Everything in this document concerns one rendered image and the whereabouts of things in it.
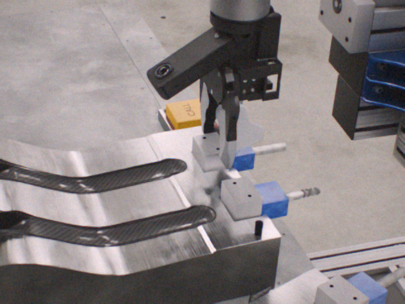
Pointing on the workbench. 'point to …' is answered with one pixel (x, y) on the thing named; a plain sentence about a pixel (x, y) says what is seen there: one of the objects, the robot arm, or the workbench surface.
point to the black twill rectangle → (259, 293)
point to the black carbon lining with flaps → (156, 223)
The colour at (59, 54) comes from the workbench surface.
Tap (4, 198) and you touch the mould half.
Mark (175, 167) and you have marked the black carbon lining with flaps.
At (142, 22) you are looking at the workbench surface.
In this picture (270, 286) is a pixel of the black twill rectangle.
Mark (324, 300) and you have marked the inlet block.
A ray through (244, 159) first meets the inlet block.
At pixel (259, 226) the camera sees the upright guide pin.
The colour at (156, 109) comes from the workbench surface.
